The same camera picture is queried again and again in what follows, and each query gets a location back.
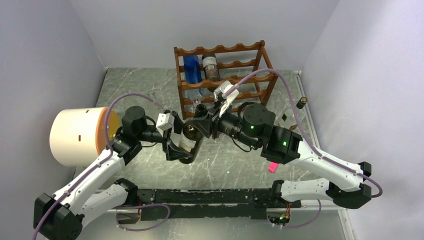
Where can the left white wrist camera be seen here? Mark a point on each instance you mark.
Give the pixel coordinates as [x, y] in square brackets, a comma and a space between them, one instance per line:
[165, 121]

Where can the labelled green wine bottle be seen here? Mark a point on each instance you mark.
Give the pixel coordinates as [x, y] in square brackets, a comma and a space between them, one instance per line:
[210, 67]

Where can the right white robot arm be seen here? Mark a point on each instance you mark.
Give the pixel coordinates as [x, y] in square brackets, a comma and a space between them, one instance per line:
[340, 181]

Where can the clear square liquor bottle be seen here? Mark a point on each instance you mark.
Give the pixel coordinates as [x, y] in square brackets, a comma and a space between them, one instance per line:
[287, 118]

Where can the white orange cylinder drum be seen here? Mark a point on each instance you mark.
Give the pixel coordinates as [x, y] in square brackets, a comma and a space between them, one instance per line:
[77, 136]

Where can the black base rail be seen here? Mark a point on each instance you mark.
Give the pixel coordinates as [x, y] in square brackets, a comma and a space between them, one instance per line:
[253, 203]

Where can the wooden wine rack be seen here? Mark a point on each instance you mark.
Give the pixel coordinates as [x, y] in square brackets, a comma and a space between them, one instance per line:
[263, 85]

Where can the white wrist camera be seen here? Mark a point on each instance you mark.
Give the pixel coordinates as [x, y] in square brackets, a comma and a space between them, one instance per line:
[165, 121]
[226, 93]

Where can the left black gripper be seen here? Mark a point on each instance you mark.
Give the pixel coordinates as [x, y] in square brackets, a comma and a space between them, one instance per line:
[171, 153]

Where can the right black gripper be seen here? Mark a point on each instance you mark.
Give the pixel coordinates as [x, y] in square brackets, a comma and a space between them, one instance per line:
[210, 124]

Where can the pink plastic clip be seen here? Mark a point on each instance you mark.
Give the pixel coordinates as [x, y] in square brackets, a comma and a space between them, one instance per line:
[272, 167]

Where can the dark green wine bottle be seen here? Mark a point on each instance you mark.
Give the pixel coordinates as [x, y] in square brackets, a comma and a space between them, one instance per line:
[190, 140]

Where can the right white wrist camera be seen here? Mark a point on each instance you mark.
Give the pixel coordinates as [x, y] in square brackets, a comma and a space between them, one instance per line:
[226, 93]

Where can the blue square glass bottle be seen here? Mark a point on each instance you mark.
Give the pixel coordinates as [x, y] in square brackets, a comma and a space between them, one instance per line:
[192, 72]

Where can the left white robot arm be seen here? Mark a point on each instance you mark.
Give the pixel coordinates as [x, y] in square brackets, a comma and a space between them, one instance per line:
[64, 214]

